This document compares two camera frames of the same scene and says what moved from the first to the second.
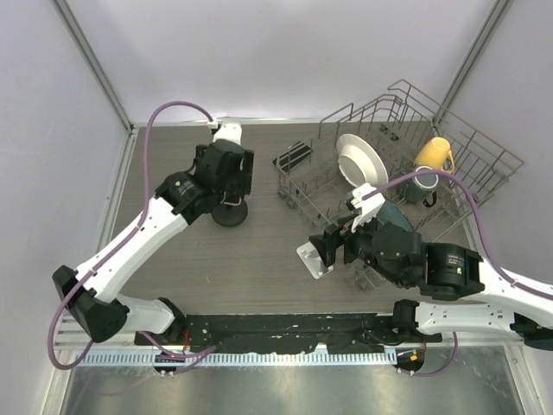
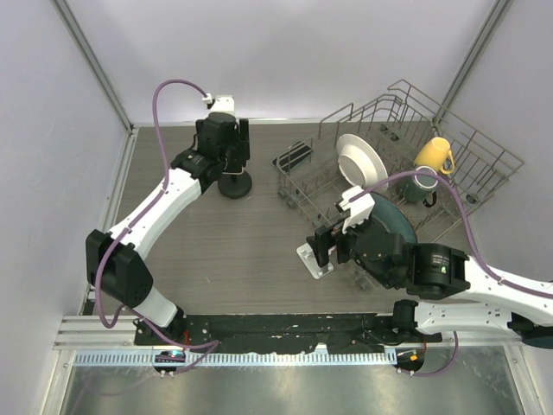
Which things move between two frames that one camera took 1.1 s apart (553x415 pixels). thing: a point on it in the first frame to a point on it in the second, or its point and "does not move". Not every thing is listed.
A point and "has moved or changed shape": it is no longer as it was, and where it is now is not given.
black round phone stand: (231, 215) has moved or changed shape
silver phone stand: (313, 260) does not move
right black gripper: (335, 235) does not move
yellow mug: (434, 155) does not move
